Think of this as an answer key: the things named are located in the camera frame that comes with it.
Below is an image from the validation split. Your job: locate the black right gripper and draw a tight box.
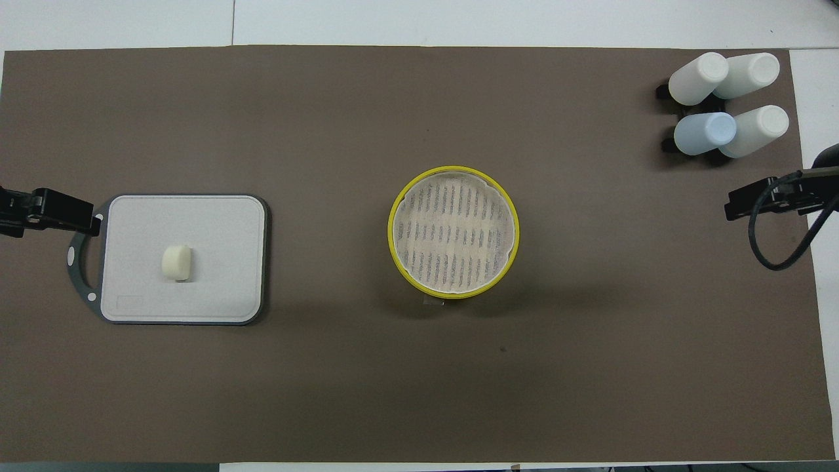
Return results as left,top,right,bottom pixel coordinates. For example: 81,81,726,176
724,167,839,221

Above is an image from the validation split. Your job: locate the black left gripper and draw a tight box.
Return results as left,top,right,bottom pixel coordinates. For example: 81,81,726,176
0,187,102,238

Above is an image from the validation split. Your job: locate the white steamed bun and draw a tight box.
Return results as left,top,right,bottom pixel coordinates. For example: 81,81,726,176
161,245,197,283

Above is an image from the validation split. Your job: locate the yellow bamboo steamer lid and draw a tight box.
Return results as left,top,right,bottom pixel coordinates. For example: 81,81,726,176
387,165,521,300

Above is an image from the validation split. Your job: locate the light blue plastic cup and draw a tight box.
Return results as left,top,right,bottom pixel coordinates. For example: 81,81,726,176
674,112,737,156

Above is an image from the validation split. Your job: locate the white plastic cup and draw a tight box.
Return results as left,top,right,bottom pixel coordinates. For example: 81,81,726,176
669,52,730,106
713,52,781,100
719,105,790,159

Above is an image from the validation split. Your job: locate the white cutting board grey rim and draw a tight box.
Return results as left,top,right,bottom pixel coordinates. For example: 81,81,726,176
68,193,271,326

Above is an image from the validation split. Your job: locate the black cup rack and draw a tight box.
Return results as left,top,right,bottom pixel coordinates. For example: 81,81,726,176
656,79,738,155

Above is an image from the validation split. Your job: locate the brown table mat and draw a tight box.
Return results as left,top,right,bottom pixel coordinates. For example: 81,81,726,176
0,45,836,465

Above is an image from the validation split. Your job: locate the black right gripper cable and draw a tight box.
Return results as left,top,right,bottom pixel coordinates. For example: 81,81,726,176
747,172,839,271

